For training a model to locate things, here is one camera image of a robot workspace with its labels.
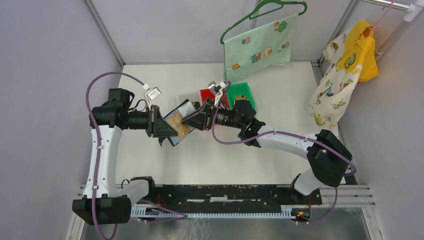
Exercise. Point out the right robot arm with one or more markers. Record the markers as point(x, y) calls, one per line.
point(328, 158)

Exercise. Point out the metal hanging rail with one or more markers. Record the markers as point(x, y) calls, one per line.
point(392, 23)

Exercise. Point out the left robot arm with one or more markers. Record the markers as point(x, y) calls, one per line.
point(102, 202)

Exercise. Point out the black leather card holder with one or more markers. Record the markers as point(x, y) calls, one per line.
point(184, 109)

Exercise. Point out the red plastic bin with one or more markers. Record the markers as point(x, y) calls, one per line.
point(206, 93)

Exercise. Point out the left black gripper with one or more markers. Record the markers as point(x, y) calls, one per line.
point(157, 126)

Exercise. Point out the yellow garment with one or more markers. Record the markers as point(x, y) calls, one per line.
point(359, 52)

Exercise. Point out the light green printed cloth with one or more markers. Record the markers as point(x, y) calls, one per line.
point(265, 46)

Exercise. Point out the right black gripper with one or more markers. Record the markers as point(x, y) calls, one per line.
point(199, 119)

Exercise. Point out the green plastic bin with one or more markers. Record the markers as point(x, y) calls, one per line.
point(239, 91)

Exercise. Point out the green clothes hanger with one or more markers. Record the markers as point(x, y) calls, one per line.
point(256, 12)

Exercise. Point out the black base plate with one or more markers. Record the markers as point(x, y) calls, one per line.
point(230, 199)

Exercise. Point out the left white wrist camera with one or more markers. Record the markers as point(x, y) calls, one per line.
point(150, 93)

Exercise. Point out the white printed garment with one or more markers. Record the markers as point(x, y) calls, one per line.
point(330, 100)

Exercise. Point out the white slotted cable duct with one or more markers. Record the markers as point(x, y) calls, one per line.
point(146, 212)

